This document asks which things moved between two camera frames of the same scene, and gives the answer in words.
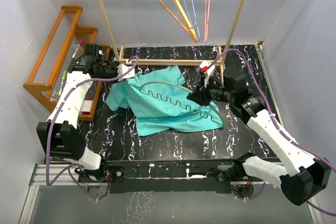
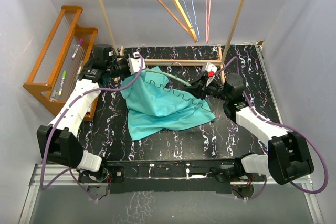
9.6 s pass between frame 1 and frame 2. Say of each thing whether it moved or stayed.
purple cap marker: stayed
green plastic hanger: moved
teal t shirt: moved
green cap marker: stayed
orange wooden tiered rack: stayed
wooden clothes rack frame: stayed
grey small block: stayed
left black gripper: moved
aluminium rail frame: stayed
